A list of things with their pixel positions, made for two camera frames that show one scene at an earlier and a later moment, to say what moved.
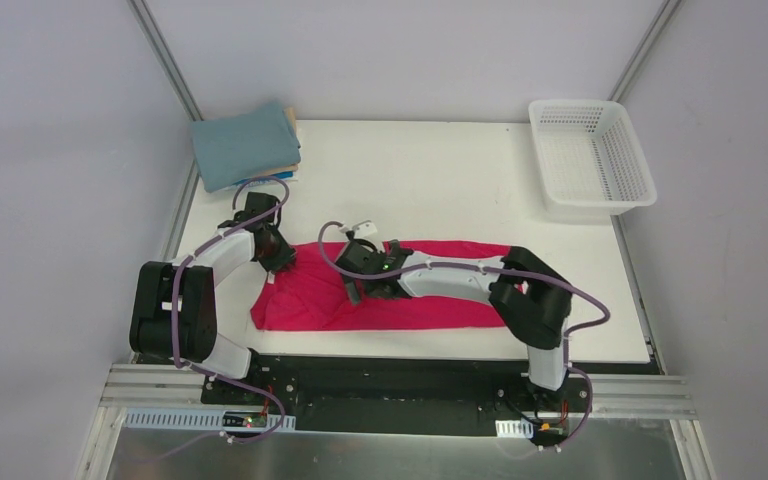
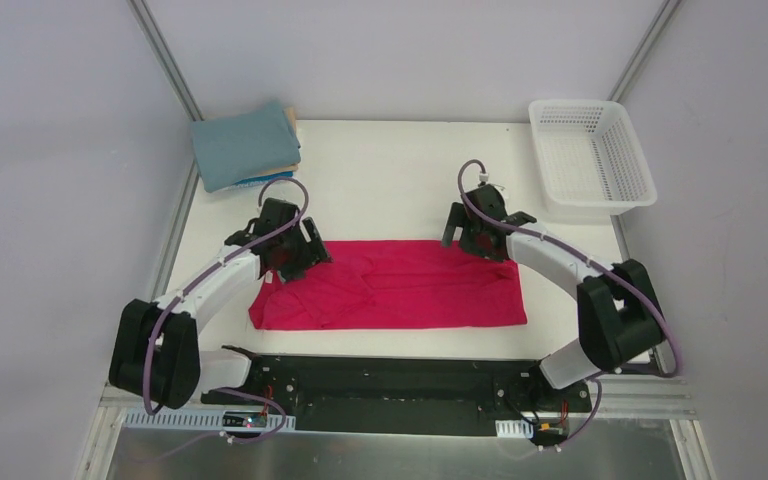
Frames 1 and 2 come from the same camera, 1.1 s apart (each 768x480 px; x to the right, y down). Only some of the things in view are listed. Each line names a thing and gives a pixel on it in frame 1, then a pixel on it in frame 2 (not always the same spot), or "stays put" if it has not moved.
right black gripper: (352, 283) to (466, 234)
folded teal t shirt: (230, 148) stays put
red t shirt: (309, 294) stays put
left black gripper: (279, 259) to (303, 251)
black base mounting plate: (400, 394) stays put
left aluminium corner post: (163, 53) stays put
